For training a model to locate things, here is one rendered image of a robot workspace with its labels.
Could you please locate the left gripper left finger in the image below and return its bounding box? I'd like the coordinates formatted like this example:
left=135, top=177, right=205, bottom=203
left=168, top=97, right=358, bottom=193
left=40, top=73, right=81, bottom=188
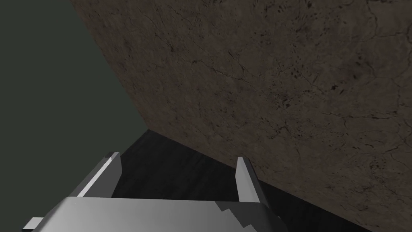
left=69, top=151, right=123, bottom=199

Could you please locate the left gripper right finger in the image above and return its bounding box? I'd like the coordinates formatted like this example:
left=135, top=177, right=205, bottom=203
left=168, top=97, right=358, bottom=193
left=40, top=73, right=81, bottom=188
left=235, top=156, right=270, bottom=208

